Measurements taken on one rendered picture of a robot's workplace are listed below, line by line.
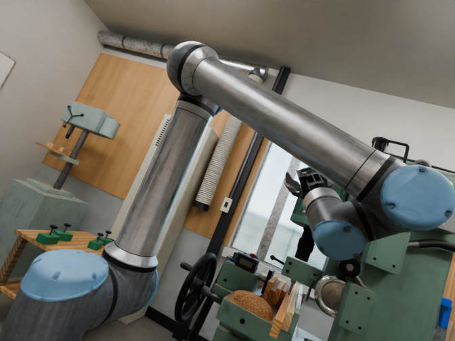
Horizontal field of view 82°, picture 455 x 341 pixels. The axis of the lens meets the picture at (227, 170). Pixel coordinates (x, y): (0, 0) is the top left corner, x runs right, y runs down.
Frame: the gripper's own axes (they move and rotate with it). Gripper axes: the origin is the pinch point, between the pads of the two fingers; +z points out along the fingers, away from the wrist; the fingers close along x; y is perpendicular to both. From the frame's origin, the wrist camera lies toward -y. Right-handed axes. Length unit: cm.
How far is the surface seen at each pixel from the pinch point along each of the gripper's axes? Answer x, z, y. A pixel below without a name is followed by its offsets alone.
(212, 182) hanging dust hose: 71, 132, -51
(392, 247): -17.3, -15.3, -21.2
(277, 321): 17.2, -35.7, -18.2
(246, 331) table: 27.4, -31.0, -26.5
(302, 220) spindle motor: 4.7, 2.2, -18.4
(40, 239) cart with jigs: 160, 41, -20
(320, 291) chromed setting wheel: 5.3, -17.1, -32.1
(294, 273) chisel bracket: 12.2, -5.6, -34.6
